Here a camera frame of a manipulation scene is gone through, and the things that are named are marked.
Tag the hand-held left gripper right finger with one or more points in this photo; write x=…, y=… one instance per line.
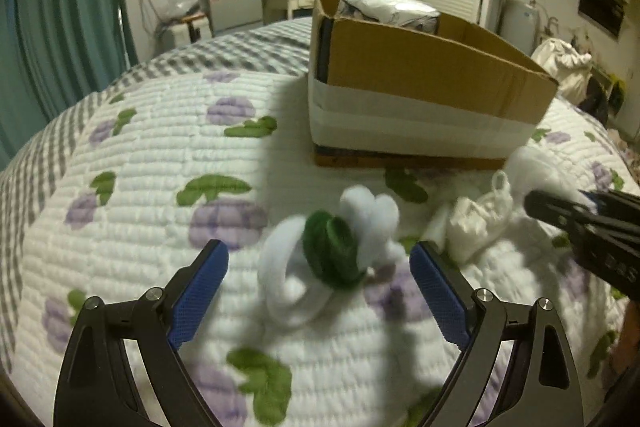
x=440, y=302

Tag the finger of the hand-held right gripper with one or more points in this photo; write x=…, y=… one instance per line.
x=545, y=206

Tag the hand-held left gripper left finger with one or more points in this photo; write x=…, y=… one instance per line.
x=199, y=299

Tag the white cotton fluff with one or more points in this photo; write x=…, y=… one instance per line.
x=535, y=172

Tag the white cloth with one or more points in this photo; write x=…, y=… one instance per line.
x=470, y=227

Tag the white and green fuzzy sock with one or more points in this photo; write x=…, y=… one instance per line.
x=280, y=257

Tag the white fuzzy chenille loop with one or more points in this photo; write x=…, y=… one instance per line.
x=372, y=213

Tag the green fuzzy chenille loop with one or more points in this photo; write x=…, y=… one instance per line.
x=326, y=252

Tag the cardboard box with white tape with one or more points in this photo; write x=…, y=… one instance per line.
x=425, y=62

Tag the white laundry bundle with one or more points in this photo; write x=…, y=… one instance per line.
x=562, y=62

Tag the flat cardboard sheet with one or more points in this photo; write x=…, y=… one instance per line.
x=350, y=161

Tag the floral quilted bed blanket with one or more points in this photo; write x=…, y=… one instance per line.
x=150, y=132

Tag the white washing machine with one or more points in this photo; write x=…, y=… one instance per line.
x=520, y=27

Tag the white plastic bag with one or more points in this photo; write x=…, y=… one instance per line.
x=385, y=9

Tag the grey small cabinet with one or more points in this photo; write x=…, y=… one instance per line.
x=232, y=9

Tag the teal window curtain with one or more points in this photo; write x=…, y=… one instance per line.
x=55, y=32

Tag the white dressing table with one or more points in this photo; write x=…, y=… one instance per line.
x=295, y=2

